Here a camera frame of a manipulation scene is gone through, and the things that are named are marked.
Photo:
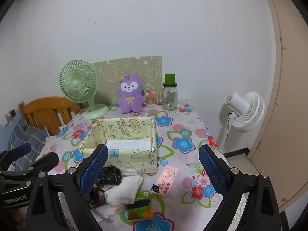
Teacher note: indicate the white bag roll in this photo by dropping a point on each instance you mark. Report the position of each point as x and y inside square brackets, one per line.
[115, 209]

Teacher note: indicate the glass jar with green lid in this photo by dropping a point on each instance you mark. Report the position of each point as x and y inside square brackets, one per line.
[169, 98]

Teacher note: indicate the white standing fan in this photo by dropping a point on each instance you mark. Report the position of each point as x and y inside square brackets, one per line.
[240, 105]

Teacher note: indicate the pink sticker card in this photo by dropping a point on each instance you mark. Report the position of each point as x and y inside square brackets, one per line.
[166, 178]

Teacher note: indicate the green small box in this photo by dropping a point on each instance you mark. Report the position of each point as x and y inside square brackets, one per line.
[142, 195]

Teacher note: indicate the beige wardrobe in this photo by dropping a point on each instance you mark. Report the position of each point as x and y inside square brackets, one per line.
[288, 101]

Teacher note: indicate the white cloth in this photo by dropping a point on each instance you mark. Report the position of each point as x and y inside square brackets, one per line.
[125, 189]

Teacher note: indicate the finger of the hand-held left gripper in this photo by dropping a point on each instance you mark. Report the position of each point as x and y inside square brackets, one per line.
[20, 149]
[45, 161]

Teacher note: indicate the yellow printed storage box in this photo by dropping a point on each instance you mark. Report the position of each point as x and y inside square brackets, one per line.
[134, 156]

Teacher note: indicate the cotton swab jar orange lid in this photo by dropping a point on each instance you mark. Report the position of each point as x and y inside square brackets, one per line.
[151, 99]

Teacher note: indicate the black plastic bag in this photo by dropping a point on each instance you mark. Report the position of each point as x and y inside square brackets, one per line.
[112, 174]

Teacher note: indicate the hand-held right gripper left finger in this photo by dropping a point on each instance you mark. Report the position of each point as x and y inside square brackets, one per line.
[92, 170]

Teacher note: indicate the clear plastic tube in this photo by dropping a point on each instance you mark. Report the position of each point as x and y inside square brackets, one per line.
[130, 172]

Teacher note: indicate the floral tablecloth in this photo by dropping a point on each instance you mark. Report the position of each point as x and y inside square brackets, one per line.
[182, 130]

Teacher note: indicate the grey plaid blanket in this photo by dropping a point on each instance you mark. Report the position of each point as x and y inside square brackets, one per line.
[26, 134]

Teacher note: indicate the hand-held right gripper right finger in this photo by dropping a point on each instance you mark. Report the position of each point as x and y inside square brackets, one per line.
[213, 170]

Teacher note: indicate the green desk fan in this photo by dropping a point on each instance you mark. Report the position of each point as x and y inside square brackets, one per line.
[77, 84]

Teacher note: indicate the purple plush toy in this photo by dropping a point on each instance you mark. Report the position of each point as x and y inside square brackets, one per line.
[131, 98]

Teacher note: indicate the wall socket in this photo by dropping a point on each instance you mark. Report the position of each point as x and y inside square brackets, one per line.
[12, 113]

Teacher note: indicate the green printed cardboard sheet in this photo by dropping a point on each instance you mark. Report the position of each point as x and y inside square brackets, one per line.
[139, 67]

